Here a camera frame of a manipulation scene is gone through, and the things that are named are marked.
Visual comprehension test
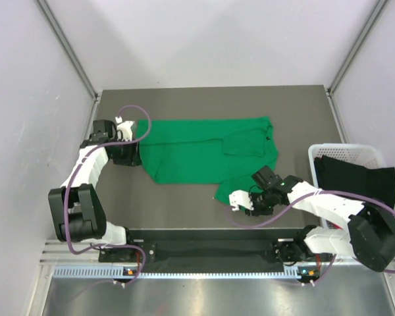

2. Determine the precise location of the green t shirt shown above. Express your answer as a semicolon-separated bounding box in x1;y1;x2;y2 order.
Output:
137;117;278;203

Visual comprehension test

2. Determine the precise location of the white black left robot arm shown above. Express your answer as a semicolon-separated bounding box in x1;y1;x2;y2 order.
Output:
48;117;141;261

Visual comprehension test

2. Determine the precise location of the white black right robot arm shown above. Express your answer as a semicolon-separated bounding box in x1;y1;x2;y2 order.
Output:
230;166;395;272

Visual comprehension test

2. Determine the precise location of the black t shirt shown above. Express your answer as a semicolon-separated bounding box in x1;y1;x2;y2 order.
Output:
314;155;395;207

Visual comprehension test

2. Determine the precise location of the white plastic laundry basket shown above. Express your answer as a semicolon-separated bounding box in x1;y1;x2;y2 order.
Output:
307;143;388;231

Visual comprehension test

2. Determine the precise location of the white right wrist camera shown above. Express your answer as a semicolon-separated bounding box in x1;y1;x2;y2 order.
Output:
228;190;253;211

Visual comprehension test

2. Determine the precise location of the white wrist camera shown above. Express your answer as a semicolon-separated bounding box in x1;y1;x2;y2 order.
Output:
115;116;136;142
228;190;253;211

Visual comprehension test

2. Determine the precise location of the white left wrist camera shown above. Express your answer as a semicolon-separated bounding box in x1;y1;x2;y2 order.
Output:
115;116;136;142

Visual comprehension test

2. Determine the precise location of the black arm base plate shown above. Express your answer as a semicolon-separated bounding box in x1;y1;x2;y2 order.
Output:
97;226;333;264

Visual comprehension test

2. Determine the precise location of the aluminium left frame post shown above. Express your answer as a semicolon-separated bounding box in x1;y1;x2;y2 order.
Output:
34;0;99;101

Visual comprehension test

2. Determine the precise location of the aluminium frame post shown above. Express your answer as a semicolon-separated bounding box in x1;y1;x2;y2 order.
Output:
34;0;99;101
326;0;390;97

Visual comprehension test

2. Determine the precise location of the grey slotted cable duct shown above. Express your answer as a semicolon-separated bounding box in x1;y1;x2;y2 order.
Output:
53;265;321;280

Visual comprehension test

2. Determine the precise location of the aluminium right frame post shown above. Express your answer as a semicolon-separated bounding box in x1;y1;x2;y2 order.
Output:
326;0;390;97

